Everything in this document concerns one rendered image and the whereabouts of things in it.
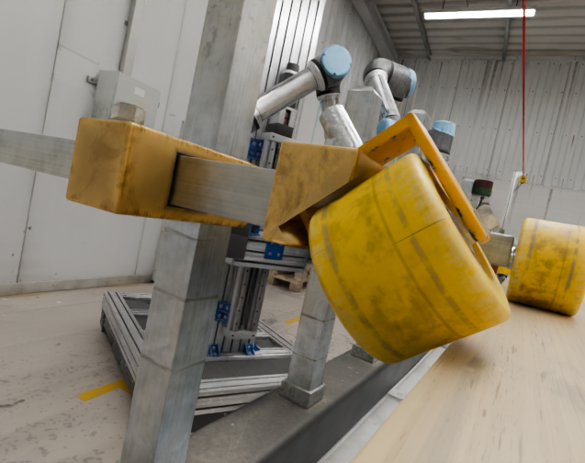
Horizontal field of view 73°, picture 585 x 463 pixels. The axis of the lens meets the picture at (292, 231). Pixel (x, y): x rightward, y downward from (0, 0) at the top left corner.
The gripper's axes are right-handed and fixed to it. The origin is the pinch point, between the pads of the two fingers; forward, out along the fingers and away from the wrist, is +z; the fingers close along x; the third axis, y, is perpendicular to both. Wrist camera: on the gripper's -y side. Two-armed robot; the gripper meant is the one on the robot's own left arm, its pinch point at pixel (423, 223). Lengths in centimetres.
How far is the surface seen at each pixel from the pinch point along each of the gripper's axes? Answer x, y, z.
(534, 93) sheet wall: -17, -773, -328
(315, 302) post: 11, 97, 16
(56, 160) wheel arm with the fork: 0, 126, 5
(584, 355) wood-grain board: 36, 118, 9
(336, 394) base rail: 14, 90, 29
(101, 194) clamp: 12, 130, 6
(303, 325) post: 10, 97, 19
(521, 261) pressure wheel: 32, 103, 5
